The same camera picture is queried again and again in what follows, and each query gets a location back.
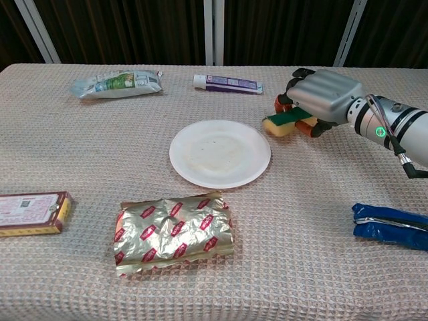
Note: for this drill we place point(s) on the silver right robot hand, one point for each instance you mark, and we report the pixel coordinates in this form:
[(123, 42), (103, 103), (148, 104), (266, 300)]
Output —
[(322, 95)]

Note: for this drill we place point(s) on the green yellow sponge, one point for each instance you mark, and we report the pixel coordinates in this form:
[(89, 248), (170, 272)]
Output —
[(284, 122)]

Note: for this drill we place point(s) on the white round plate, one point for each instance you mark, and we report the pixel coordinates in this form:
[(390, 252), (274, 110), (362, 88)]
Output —
[(219, 154)]

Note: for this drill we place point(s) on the white purple toothpaste tube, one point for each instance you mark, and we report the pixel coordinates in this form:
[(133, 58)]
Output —
[(227, 83)]

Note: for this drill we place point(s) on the blue plastic snack bag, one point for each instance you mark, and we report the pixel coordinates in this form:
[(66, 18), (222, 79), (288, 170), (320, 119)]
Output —
[(391, 227)]

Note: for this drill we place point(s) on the dark pleated curtain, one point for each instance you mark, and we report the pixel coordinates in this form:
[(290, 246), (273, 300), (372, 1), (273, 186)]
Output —
[(133, 30)]

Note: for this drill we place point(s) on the gold red foil packet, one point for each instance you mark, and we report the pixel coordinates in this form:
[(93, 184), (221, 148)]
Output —
[(174, 230)]

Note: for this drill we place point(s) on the white green snack bag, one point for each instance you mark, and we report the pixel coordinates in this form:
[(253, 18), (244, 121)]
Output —
[(117, 83)]

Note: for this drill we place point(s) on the beige waffle tablecloth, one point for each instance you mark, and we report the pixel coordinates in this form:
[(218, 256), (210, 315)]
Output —
[(67, 150)]

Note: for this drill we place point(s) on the red yellow cardboard box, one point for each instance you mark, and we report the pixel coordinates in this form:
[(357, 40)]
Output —
[(31, 214)]

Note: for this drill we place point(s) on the white metal frame bar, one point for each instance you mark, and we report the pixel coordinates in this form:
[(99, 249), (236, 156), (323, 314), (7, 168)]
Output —
[(38, 30), (213, 31), (351, 31)]

